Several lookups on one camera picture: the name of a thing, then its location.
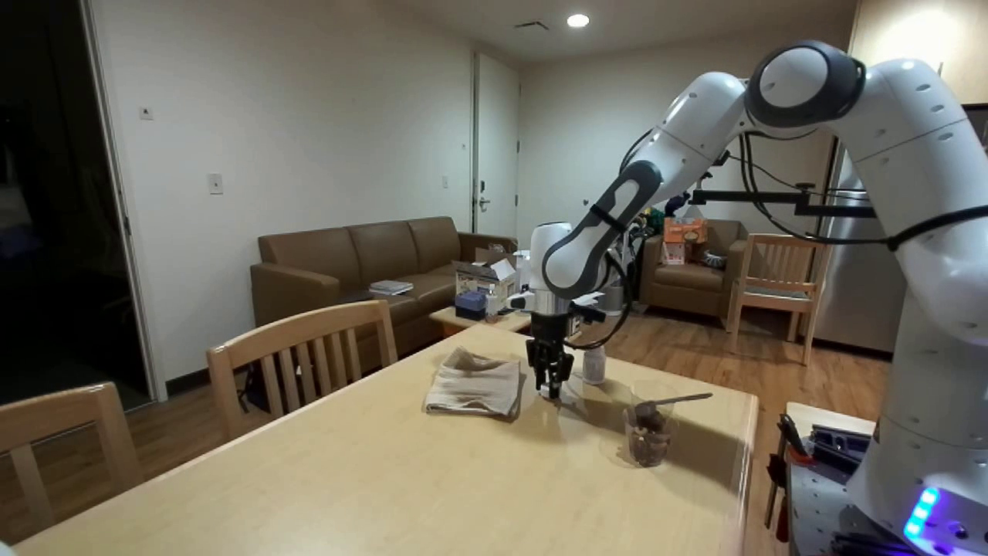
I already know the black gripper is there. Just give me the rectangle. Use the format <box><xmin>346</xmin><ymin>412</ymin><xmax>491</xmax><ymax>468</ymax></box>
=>
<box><xmin>524</xmin><ymin>313</ymin><xmax>576</xmax><ymax>401</ymax></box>

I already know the white ribbed towel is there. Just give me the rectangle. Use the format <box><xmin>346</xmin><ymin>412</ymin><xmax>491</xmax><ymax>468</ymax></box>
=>
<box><xmin>424</xmin><ymin>345</ymin><xmax>528</xmax><ymax>424</ymax></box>

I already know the white pill bottle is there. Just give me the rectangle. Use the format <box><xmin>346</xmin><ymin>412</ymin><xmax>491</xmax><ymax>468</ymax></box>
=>
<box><xmin>579</xmin><ymin>343</ymin><xmax>611</xmax><ymax>389</ymax></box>

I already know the white and blue carton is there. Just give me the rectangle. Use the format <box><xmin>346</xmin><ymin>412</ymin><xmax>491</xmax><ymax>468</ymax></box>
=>
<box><xmin>452</xmin><ymin>257</ymin><xmax>518</xmax><ymax>322</ymax></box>

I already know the brown armchair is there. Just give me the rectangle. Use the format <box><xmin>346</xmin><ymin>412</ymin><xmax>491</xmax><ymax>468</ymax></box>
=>
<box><xmin>640</xmin><ymin>217</ymin><xmax>750</xmax><ymax>322</ymax></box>

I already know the grey book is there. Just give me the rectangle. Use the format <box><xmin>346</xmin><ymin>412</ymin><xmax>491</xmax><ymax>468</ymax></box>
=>
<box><xmin>368</xmin><ymin>278</ymin><xmax>417</xmax><ymax>303</ymax></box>

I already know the orange box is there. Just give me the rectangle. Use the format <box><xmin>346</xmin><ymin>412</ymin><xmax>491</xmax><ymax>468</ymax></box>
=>
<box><xmin>661</xmin><ymin>217</ymin><xmax>693</xmax><ymax>267</ymax></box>

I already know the wooden slat-back chair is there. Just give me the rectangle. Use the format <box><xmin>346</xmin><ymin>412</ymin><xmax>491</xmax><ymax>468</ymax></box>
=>
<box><xmin>0</xmin><ymin>379</ymin><xmax>142</xmax><ymax>541</ymax></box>
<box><xmin>721</xmin><ymin>228</ymin><xmax>833</xmax><ymax>363</ymax></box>
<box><xmin>203</xmin><ymin>295</ymin><xmax>400</xmax><ymax>442</ymax></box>

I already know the brown leather sofa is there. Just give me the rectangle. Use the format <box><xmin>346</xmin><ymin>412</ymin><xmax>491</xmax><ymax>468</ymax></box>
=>
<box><xmin>251</xmin><ymin>213</ymin><xmax>518</xmax><ymax>358</ymax></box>

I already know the white door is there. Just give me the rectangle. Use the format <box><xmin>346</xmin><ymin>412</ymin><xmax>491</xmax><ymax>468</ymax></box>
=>
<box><xmin>471</xmin><ymin>48</ymin><xmax>524</xmax><ymax>236</ymax></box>

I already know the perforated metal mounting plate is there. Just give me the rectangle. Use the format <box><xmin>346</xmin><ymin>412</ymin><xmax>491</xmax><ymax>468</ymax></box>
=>
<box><xmin>782</xmin><ymin>461</ymin><xmax>875</xmax><ymax>556</ymax></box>

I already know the stainless steel fridge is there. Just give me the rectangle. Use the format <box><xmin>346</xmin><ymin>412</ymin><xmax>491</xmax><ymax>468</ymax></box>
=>
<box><xmin>816</xmin><ymin>152</ymin><xmax>911</xmax><ymax>358</ymax></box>

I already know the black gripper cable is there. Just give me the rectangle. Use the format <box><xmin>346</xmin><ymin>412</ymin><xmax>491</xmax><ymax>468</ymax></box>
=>
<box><xmin>569</xmin><ymin>252</ymin><xmax>641</xmax><ymax>355</ymax></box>

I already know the cream wall cabinet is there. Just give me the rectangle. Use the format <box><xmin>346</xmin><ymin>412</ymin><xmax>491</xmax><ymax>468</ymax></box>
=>
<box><xmin>846</xmin><ymin>0</ymin><xmax>988</xmax><ymax>103</ymax></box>

